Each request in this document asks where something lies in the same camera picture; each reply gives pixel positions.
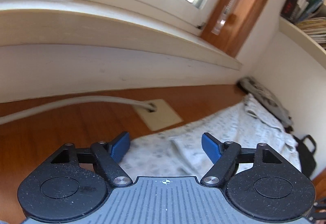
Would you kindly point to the row of books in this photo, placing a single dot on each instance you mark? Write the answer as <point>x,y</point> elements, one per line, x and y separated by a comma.
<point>303,0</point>

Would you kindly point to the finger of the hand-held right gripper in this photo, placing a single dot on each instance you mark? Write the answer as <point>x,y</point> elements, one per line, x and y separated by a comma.
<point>319,205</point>

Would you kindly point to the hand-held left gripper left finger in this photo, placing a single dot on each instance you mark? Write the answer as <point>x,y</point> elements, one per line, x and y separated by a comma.
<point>119,146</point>

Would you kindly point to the black bag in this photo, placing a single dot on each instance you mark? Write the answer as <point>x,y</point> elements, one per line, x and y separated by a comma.
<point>305,152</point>

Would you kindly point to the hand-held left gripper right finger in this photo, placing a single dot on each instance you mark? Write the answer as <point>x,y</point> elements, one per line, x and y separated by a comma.
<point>211,147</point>

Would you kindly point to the wooden window frame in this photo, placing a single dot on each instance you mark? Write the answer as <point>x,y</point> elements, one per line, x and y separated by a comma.
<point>242,5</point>

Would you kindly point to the grey printed sweatshirt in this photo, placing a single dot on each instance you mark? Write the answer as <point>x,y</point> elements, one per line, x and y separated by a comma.
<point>267,96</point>

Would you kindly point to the white checker-patterned garment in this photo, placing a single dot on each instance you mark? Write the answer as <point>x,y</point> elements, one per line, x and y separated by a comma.
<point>229,132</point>

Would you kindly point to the beige window sill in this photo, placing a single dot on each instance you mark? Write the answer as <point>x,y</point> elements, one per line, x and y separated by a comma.
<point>101,28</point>

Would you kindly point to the cream wall shelf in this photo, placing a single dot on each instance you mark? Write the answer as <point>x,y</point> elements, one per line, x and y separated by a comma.
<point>300,38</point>

